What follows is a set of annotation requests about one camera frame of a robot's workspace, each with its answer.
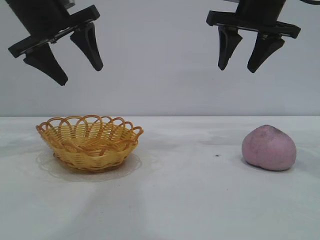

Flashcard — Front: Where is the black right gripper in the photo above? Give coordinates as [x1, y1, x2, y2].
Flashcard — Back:
[206, 0, 302, 74]

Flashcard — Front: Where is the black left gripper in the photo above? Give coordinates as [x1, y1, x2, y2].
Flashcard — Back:
[4, 0, 104, 87]

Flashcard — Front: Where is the yellow woven plastic basket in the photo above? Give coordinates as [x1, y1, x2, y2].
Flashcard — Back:
[35, 114, 145, 174]

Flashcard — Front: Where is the pink peach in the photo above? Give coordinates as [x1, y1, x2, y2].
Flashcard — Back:
[241, 124, 298, 172]

